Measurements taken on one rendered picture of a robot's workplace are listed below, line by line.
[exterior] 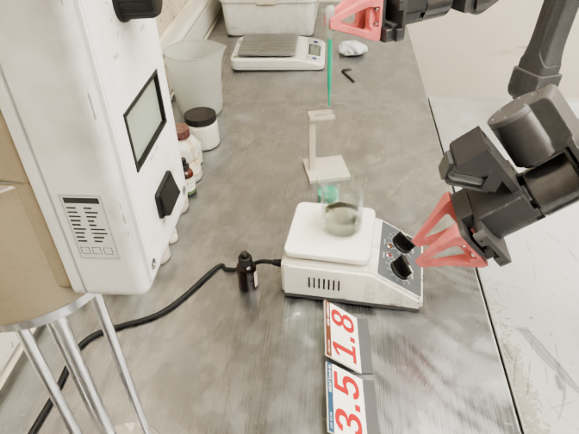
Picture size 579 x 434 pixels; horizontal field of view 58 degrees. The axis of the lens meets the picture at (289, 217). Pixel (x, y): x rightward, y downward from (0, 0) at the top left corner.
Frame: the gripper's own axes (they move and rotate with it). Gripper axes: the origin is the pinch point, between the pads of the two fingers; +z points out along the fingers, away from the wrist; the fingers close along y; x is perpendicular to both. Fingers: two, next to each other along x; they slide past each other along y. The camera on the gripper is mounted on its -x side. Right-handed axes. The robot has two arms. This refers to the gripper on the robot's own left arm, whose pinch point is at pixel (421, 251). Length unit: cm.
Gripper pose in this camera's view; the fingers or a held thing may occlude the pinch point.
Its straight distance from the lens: 68.1
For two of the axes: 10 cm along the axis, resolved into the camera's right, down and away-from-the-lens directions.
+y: -0.6, 6.8, -7.3
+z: -7.4, 4.6, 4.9
